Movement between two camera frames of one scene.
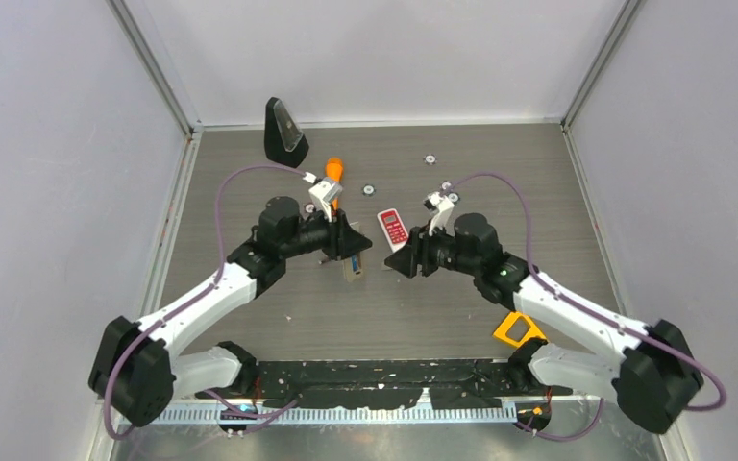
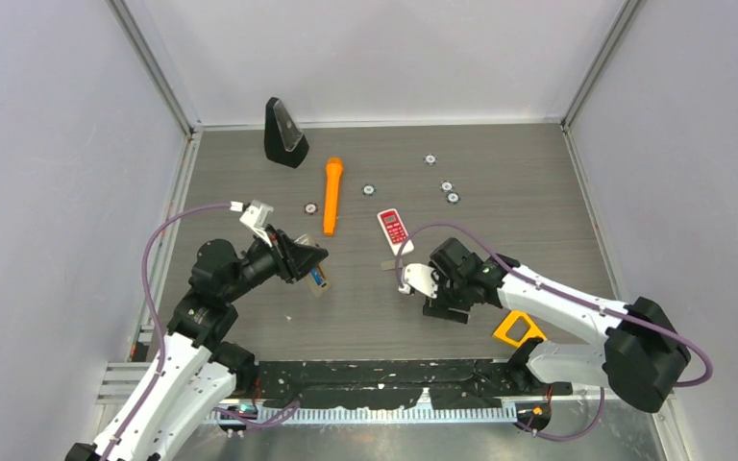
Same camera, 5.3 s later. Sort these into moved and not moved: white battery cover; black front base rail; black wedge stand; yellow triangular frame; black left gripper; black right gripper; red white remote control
Moved: black right gripper; white battery cover; black left gripper
Not moved: black wedge stand; black front base rail; yellow triangular frame; red white remote control
